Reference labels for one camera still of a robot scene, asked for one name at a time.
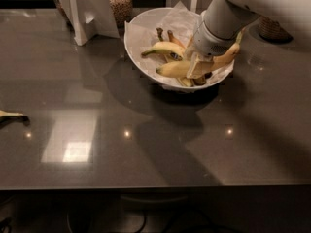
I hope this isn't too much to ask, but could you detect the left glass jar of nuts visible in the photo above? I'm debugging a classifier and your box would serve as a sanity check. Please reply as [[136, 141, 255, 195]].
[[109, 0, 133, 28]]

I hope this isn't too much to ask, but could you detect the white bowl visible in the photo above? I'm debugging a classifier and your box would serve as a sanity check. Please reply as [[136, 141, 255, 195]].
[[123, 7, 235, 93]]

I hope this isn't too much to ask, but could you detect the glass jar of nuts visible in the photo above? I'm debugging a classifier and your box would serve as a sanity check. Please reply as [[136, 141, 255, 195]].
[[109, 0, 133, 28], [259, 17, 293, 43]]

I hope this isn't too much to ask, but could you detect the greenish yellow banana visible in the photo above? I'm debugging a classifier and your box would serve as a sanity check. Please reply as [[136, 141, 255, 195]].
[[141, 41, 195, 88]]

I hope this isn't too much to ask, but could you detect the banana at table edge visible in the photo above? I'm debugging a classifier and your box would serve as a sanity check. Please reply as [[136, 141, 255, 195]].
[[0, 111, 29, 123]]

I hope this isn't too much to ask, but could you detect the right glass jar of nuts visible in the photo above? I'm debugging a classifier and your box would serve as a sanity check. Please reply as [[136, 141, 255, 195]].
[[259, 17, 293, 43]]

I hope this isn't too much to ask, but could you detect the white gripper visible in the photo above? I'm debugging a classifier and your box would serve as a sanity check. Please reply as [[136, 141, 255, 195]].
[[185, 21, 237, 79]]

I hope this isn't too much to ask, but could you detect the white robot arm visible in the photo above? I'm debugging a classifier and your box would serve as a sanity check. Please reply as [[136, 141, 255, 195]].
[[186, 0, 311, 58]]

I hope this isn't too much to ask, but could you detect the large yellow banana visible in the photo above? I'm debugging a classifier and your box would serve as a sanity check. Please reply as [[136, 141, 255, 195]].
[[156, 30, 244, 79]]

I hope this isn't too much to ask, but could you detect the brown-stemmed yellow banana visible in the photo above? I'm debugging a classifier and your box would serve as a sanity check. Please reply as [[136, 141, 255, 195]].
[[156, 27, 210, 87]]

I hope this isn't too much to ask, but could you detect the left white paper stand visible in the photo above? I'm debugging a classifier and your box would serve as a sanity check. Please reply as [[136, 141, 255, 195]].
[[59, 0, 119, 46]]

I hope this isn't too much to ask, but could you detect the white paper liner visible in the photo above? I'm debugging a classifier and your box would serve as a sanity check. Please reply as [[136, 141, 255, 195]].
[[124, 1, 235, 89]]

